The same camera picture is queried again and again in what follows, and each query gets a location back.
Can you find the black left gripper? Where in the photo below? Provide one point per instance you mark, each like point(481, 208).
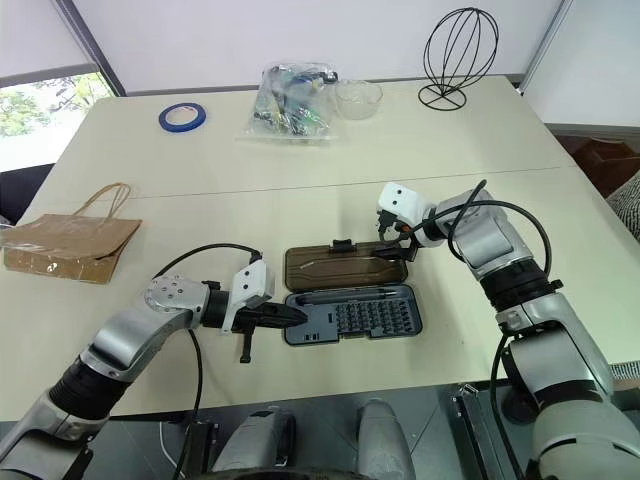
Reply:
point(252, 316)

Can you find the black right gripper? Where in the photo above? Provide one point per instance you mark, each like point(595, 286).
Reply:
point(392, 227)

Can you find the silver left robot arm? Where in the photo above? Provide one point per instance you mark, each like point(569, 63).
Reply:
point(150, 325)

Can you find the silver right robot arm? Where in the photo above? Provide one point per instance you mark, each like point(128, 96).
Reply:
point(545, 340)

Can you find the dark screwdriver bit case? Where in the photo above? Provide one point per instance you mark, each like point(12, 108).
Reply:
point(350, 300)

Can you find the grey rounded robot leg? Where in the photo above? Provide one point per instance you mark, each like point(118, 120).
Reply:
point(385, 440)
point(257, 445)

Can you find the black table clamp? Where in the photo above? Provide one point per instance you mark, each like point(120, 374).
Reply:
point(202, 445)

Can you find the clear glass bowl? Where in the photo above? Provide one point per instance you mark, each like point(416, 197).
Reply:
point(359, 100)

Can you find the clear plastic bag of parts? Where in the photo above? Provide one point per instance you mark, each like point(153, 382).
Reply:
point(292, 102)

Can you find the brown cardboard box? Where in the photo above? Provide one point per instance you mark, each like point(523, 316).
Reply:
point(602, 160)

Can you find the blue tape roll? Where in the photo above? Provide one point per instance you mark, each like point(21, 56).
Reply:
point(182, 118)

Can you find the brown paper bag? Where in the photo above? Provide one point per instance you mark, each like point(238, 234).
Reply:
point(70, 245)

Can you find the black white patterned cushion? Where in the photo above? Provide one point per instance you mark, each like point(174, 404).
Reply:
point(627, 202)

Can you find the white roller blind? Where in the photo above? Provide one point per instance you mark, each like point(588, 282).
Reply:
point(40, 35)

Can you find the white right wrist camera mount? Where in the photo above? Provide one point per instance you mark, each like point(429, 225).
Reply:
point(402, 202)

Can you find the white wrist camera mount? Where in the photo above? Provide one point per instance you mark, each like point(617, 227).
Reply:
point(252, 285)
point(402, 202)

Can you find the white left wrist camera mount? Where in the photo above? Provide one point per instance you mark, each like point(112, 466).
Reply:
point(252, 285)

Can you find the black metal table bracket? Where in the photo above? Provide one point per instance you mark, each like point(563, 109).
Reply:
point(472, 430)

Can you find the white metal post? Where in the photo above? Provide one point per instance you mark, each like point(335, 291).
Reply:
point(531, 45)

